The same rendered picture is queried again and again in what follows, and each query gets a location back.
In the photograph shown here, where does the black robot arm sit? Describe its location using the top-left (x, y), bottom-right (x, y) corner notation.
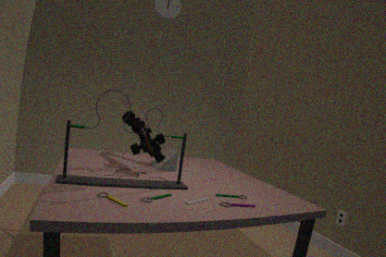
top-left (123, 111), bottom-right (165, 164)

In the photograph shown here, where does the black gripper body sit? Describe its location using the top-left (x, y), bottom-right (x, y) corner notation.
top-left (131, 133), bottom-right (165, 155)

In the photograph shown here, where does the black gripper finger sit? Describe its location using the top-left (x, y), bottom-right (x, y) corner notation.
top-left (149, 140), bottom-right (156, 154)
top-left (141, 143), bottom-right (152, 155)

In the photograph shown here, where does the grey loop with yellow handle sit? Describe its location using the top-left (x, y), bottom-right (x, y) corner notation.
top-left (97, 191), bottom-right (128, 207)

